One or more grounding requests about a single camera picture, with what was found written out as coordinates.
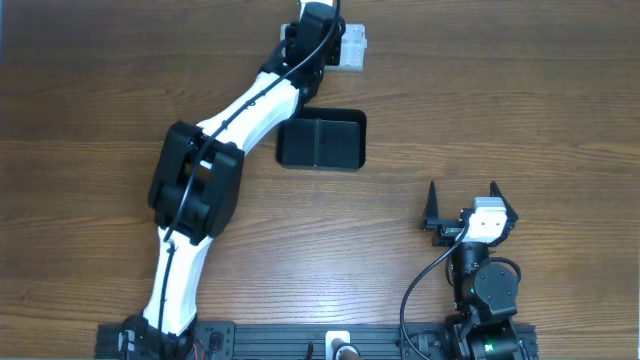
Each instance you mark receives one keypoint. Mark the black tray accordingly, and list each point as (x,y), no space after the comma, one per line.
(342,145)

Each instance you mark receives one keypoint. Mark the mounting rail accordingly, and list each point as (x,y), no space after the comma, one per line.
(280,342)

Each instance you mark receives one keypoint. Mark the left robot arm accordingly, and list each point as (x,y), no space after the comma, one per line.
(270,107)

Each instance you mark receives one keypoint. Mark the clear test tube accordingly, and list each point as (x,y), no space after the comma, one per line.
(317,142)

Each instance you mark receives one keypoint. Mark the white test tube rack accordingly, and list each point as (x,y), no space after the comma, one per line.
(352,55)

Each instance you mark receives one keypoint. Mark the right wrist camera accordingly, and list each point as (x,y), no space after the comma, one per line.
(485,220)

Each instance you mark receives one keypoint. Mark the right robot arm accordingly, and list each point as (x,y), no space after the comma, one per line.
(492,290)

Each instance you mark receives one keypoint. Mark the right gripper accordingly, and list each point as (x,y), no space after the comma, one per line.
(447,231)

